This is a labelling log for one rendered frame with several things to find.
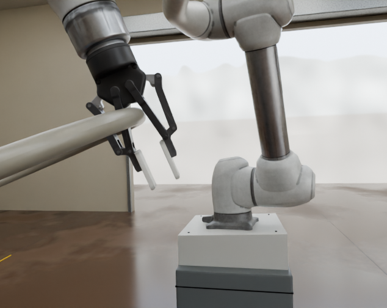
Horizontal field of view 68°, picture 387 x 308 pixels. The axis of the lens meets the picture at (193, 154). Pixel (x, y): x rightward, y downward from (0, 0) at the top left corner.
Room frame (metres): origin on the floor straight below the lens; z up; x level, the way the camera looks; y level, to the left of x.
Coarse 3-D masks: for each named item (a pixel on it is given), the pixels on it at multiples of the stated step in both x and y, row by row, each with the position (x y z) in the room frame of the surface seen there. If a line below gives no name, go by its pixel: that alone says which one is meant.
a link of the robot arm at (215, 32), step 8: (208, 0) 0.88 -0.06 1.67; (216, 0) 0.87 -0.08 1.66; (208, 8) 0.86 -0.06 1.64; (216, 8) 0.86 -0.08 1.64; (216, 16) 0.87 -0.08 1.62; (216, 24) 0.88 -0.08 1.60; (224, 24) 0.87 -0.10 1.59; (208, 32) 0.89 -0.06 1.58; (216, 32) 0.89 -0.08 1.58; (224, 32) 0.89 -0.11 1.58; (200, 40) 0.94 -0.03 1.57; (208, 40) 0.96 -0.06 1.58
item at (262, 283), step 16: (176, 272) 1.00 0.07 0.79; (192, 272) 0.99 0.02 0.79; (208, 272) 0.98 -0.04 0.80; (224, 272) 0.97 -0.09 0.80; (240, 272) 0.97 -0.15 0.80; (256, 272) 0.96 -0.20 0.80; (272, 272) 0.96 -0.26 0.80; (288, 272) 0.95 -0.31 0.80; (176, 288) 1.00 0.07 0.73; (192, 288) 0.99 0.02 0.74; (208, 288) 0.98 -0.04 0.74; (224, 288) 0.97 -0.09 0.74; (240, 288) 0.96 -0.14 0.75; (256, 288) 0.95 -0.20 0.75; (272, 288) 0.94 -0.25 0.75; (288, 288) 0.93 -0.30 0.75; (176, 304) 1.01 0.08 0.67; (192, 304) 0.99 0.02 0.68; (208, 304) 0.98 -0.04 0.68; (224, 304) 0.97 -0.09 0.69; (240, 304) 0.96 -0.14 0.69; (256, 304) 0.95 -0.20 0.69; (272, 304) 0.94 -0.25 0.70; (288, 304) 0.93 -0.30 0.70
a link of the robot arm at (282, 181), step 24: (240, 0) 0.83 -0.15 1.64; (264, 0) 0.80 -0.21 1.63; (288, 0) 0.80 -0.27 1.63; (240, 24) 0.85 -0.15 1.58; (264, 24) 0.83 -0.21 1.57; (264, 48) 0.87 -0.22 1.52; (264, 72) 0.90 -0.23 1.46; (264, 96) 0.92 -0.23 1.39; (264, 120) 0.96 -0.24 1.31; (264, 144) 1.00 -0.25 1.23; (288, 144) 1.00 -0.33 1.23; (264, 168) 1.01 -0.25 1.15; (288, 168) 0.98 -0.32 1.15; (264, 192) 1.04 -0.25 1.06; (288, 192) 1.00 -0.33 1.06; (312, 192) 1.00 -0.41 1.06
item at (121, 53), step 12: (108, 48) 0.43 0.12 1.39; (120, 48) 0.44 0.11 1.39; (96, 60) 0.44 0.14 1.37; (108, 60) 0.43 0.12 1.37; (120, 60) 0.44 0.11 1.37; (132, 60) 0.46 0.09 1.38; (96, 72) 0.44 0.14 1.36; (108, 72) 0.44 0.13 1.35; (120, 72) 0.46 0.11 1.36; (132, 72) 0.46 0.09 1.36; (144, 72) 0.47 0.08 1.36; (96, 84) 0.46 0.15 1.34; (108, 84) 0.46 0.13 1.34; (120, 84) 0.46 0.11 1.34; (144, 84) 0.47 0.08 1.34; (108, 96) 0.47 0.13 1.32; (120, 96) 0.47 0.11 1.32
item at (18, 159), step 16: (112, 112) 0.38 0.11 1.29; (128, 112) 0.41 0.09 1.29; (144, 112) 0.49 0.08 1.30; (64, 128) 0.32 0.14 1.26; (80, 128) 0.33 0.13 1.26; (96, 128) 0.35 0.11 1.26; (112, 128) 0.37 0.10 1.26; (16, 144) 0.29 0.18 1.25; (32, 144) 0.29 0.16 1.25; (48, 144) 0.30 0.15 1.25; (64, 144) 0.31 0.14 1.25; (80, 144) 0.33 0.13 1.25; (96, 144) 0.69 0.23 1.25; (0, 160) 0.27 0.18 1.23; (16, 160) 0.28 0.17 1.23; (32, 160) 0.29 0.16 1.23; (48, 160) 0.69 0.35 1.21; (0, 176) 0.28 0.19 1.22; (16, 176) 0.67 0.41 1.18
